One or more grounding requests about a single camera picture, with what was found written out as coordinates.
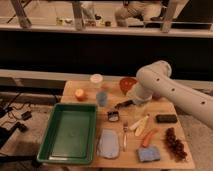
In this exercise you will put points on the white plastic cup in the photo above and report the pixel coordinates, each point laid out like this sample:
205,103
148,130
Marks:
96,80

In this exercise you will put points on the red bowl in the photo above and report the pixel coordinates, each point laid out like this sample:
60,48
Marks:
126,84

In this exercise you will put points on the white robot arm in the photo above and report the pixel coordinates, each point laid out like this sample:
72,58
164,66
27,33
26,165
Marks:
155,78

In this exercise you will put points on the black dish brush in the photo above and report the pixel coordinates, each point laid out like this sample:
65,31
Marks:
124,104

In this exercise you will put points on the person in background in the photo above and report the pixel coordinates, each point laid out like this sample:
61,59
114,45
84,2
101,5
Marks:
146,8

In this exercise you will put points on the metal fork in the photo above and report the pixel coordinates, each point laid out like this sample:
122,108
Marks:
125,130

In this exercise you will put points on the orange carrot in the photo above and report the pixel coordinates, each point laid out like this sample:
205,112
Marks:
148,137

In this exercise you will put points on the blue folded cloth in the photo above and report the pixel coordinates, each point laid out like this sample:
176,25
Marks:
108,145

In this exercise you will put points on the purple grape bunch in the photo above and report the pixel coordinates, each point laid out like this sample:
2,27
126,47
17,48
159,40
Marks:
175,145

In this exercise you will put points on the orange fruit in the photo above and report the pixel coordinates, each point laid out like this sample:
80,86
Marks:
80,94

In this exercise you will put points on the blue plastic cup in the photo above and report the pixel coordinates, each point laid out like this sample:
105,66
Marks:
101,98

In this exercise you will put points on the black rectangular block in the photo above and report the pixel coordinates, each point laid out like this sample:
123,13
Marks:
166,118

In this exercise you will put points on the blue sponge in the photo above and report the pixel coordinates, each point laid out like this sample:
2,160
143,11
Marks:
148,154

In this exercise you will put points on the small black square container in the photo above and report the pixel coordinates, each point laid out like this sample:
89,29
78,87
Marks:
113,116

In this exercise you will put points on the green plastic tray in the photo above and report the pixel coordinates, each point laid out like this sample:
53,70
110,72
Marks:
70,135

